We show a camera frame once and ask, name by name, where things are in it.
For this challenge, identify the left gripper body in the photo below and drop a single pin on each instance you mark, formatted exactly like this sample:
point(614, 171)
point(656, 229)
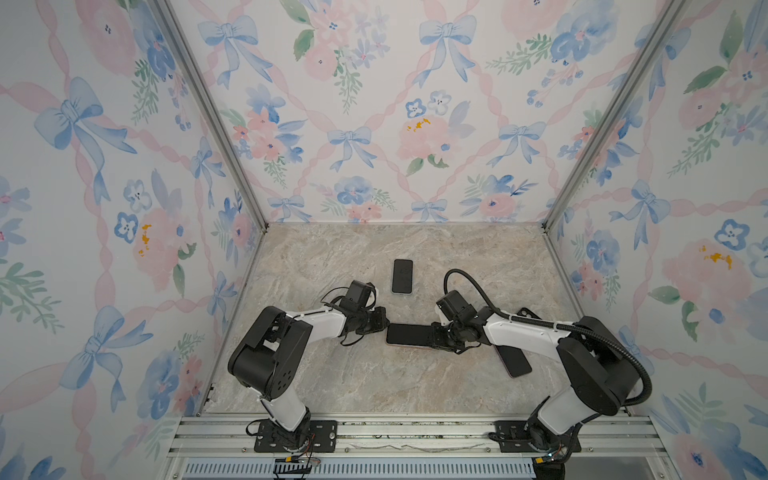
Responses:
point(371, 322)

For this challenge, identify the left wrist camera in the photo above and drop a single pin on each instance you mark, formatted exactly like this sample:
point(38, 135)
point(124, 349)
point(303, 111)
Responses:
point(360, 296)

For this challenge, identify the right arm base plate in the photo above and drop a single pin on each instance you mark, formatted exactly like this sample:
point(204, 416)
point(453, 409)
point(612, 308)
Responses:
point(516, 436)

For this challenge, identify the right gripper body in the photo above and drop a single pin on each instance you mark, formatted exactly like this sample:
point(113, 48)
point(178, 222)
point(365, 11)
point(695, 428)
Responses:
point(447, 337)

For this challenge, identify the left corner aluminium post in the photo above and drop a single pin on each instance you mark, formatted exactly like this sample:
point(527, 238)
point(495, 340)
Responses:
point(180, 48)

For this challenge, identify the corner aluminium post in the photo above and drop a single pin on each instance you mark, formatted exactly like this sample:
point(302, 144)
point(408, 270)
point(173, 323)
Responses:
point(180, 48)
point(641, 66)

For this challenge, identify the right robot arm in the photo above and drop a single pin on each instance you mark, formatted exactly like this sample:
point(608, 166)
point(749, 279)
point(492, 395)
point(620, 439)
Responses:
point(603, 375)

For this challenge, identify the right corner aluminium post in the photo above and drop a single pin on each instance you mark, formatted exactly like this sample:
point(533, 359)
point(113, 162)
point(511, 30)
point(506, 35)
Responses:
point(641, 66)

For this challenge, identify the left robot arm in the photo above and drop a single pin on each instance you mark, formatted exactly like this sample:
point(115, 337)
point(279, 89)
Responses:
point(267, 359)

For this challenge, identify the light blue phone case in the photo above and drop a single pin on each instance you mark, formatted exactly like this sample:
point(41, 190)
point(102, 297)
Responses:
point(402, 276)

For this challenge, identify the black phone case right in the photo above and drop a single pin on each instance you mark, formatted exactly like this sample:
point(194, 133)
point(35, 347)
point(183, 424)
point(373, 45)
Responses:
point(525, 312)

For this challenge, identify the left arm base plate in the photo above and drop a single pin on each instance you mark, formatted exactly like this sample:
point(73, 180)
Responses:
point(312, 436)

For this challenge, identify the pink phone case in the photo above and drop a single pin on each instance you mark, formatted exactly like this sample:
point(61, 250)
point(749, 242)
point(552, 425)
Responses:
point(409, 345)

